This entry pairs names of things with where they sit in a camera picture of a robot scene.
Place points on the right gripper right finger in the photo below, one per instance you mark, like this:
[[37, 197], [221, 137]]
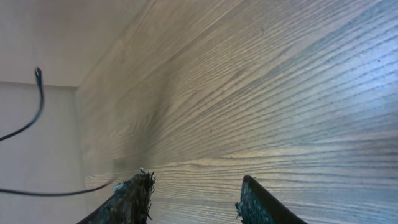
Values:
[[257, 205]]

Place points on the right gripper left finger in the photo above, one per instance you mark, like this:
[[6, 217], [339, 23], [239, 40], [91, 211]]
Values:
[[130, 203]]

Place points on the cardboard box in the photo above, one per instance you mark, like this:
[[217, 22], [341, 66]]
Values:
[[47, 50]]

